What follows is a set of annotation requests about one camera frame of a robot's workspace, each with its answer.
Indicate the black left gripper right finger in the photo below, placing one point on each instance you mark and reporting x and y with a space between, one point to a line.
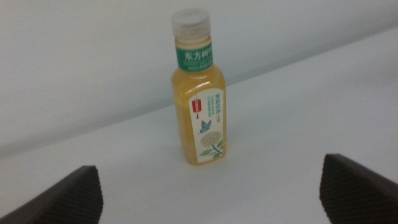
357 196

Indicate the yellow tea bottle green label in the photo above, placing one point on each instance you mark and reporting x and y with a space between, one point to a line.
199 93

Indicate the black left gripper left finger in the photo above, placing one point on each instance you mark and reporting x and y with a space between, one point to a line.
71 199

